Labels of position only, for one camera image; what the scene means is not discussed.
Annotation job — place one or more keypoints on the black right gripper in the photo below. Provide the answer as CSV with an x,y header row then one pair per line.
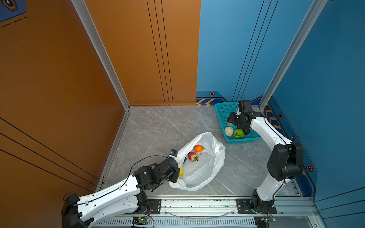
x,y
231,119

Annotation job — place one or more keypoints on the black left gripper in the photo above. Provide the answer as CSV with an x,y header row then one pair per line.
x,y
176,172

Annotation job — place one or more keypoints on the dark avocado fruit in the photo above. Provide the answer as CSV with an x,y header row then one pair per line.
x,y
246,130

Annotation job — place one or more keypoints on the light green bumpy fruit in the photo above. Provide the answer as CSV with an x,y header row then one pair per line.
x,y
238,134

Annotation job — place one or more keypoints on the beige pear fruit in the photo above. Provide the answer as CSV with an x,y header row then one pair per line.
x,y
229,131

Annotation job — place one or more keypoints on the white plastic bag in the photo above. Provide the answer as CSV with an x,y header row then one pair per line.
x,y
200,173

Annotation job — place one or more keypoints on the pink peach fruit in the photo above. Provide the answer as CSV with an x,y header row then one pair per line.
x,y
193,157

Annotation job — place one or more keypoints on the orange tangerine fruit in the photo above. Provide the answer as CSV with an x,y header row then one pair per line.
x,y
198,149

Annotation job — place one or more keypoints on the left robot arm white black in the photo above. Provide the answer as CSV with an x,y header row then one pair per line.
x,y
126,197

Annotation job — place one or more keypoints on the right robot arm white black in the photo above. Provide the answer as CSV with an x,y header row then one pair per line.
x,y
285,162

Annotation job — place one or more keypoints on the teal plastic basket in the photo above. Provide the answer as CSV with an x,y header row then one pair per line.
x,y
223,111

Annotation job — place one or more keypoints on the green circuit board left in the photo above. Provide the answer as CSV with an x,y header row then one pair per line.
x,y
140,222

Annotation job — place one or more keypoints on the circuit board right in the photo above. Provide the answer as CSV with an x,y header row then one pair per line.
x,y
268,220

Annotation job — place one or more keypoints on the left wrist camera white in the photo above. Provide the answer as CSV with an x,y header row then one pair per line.
x,y
173,154

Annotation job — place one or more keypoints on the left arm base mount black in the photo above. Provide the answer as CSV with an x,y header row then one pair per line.
x,y
153,206

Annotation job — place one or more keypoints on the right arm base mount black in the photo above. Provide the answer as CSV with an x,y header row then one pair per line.
x,y
244,206

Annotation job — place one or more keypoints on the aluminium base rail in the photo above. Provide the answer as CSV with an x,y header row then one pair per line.
x,y
221,212

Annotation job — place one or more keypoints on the aluminium corner post right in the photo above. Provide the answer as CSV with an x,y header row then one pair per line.
x,y
300,36

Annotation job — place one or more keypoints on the aluminium corner post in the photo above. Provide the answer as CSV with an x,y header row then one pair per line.
x,y
300,36
88,23

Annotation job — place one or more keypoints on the aluminium corner post left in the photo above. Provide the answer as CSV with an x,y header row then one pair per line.
x,y
88,23

